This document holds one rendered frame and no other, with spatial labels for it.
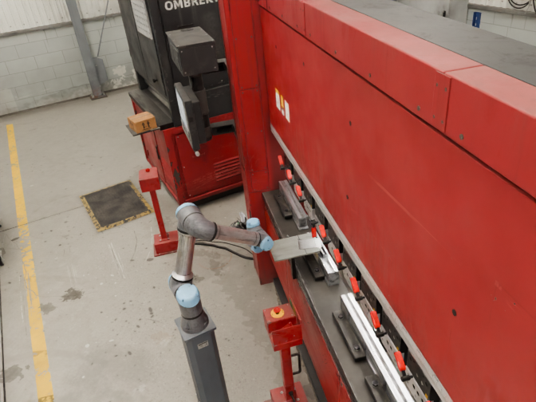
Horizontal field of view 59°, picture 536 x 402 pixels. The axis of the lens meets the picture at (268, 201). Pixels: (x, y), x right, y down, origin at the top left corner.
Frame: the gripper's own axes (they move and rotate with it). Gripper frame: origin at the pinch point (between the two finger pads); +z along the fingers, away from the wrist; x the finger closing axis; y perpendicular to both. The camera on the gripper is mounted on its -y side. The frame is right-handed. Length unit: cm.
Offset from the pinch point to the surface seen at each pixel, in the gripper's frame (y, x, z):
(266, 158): -15, -47, 39
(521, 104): 116, -57, -177
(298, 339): -24, 20, -76
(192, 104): 41, -37, 66
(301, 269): -21, -8, -48
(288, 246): -9.2, -11.9, -39.2
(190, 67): 61, -52, 65
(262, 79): 32, -78, 38
